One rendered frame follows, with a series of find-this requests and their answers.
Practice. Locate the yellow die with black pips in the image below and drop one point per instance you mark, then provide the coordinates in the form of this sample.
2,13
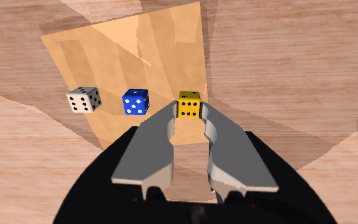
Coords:
189,104

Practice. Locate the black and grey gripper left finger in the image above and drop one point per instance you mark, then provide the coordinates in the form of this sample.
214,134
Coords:
142,157

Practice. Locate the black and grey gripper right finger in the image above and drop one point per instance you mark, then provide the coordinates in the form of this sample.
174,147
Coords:
240,161

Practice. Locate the white die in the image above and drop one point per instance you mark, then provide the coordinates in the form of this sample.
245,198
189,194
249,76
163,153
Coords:
84,99

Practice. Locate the blue die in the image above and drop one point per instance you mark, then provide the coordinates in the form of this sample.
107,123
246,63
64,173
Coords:
136,101

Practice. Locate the tan mat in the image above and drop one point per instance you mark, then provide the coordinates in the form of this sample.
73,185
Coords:
161,51

